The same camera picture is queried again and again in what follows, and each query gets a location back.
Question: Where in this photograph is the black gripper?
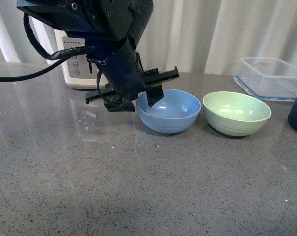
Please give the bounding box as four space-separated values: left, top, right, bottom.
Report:
86 40 179 112

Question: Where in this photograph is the blue bowl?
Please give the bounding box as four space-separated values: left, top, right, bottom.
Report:
136 88 201 134

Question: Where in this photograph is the green bowl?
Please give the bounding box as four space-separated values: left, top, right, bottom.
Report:
203 91 272 137

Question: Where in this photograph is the cream two-slot toaster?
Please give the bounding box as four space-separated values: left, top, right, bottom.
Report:
54 29 111 90

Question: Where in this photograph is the blue-rimmed container lid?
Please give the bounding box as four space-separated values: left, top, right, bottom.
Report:
233 75 297 102

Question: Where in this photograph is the clear plastic container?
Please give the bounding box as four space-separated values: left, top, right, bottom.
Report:
236 57 297 79

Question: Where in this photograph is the black cable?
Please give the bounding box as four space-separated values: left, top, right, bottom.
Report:
0 13 107 104

